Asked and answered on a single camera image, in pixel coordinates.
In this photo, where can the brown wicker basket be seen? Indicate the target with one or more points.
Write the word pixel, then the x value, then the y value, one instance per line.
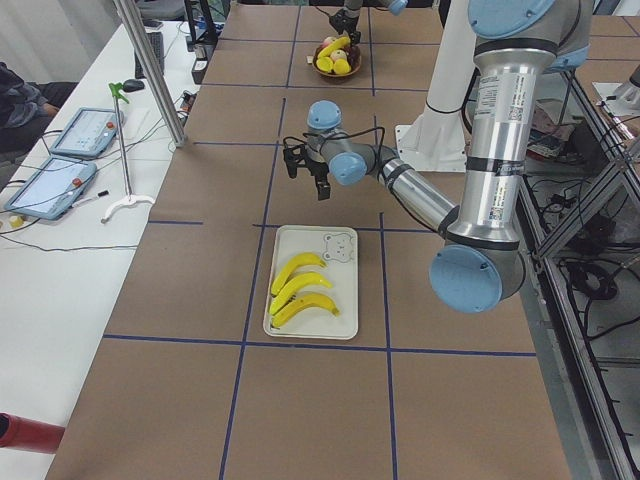
pixel 355 67

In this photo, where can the yellow tape roll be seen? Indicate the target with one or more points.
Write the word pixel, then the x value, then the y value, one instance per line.
pixel 16 221

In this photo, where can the white bear print tray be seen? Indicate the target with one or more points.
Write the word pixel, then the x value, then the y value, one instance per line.
pixel 338 246

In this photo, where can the seated person dark clothes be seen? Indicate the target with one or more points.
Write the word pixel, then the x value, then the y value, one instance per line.
pixel 27 109

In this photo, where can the green tipped reacher grabber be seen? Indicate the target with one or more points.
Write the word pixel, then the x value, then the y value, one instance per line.
pixel 130 199

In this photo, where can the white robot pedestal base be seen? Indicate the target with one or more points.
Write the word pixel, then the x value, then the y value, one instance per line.
pixel 435 141

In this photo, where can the pink white plastic apple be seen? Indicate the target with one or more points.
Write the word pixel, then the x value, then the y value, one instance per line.
pixel 328 41

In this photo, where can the red fire extinguisher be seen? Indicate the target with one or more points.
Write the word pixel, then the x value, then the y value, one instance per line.
pixel 23 434

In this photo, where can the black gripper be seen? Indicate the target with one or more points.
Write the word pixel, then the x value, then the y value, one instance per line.
pixel 316 168
pixel 346 19

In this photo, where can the wrist black camera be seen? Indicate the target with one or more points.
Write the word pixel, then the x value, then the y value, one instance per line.
pixel 294 151

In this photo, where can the far teach pendant tablet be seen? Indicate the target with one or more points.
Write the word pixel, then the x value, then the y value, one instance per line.
pixel 87 135

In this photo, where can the orange relay module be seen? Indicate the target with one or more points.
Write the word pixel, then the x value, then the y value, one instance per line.
pixel 188 100

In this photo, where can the yellow plastic banana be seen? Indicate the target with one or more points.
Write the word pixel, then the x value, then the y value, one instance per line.
pixel 282 296
pixel 340 43
pixel 294 307
pixel 300 260

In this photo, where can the black keyboard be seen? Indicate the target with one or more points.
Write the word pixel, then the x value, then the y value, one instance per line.
pixel 156 42

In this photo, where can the yellow plastic starfruit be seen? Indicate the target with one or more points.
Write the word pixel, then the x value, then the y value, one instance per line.
pixel 324 65

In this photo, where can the teach pendant tablet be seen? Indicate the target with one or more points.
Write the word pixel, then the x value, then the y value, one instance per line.
pixel 87 135
pixel 53 188

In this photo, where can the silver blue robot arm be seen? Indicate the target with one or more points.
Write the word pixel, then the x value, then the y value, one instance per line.
pixel 497 50
pixel 393 6

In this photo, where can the near teach pendant tablet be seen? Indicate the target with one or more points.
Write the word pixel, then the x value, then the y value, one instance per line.
pixel 53 188

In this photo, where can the dark red plastic fruit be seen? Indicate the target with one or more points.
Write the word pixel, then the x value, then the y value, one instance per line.
pixel 353 54

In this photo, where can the black computer mouse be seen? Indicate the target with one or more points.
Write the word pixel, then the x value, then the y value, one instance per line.
pixel 132 85

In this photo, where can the aluminium frame post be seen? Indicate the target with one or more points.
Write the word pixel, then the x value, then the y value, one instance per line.
pixel 131 19

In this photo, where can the yellow plastic lemon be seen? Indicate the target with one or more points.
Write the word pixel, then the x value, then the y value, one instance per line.
pixel 341 68

